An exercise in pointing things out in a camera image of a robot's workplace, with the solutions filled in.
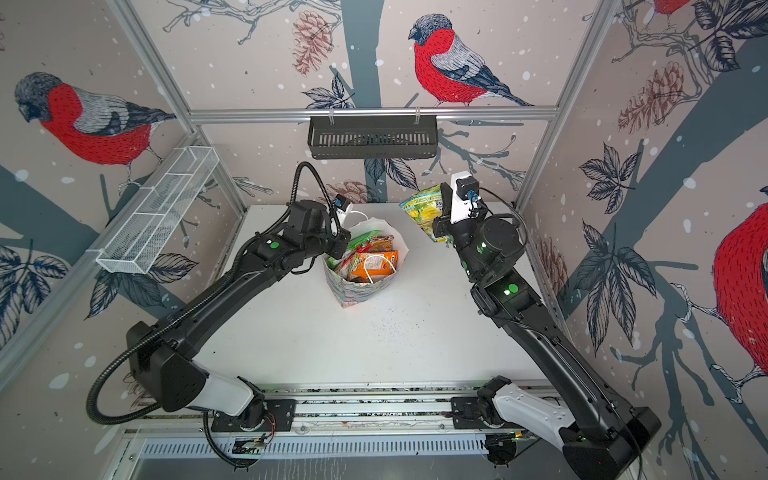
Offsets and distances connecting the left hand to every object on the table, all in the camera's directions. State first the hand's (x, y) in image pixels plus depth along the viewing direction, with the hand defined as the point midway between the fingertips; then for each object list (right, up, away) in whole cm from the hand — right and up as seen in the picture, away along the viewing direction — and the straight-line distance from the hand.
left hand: (353, 226), depth 78 cm
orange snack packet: (+6, -10, +5) cm, 13 cm away
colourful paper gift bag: (-1, -18, +1) cm, 18 cm away
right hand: (+22, +9, -17) cm, 29 cm away
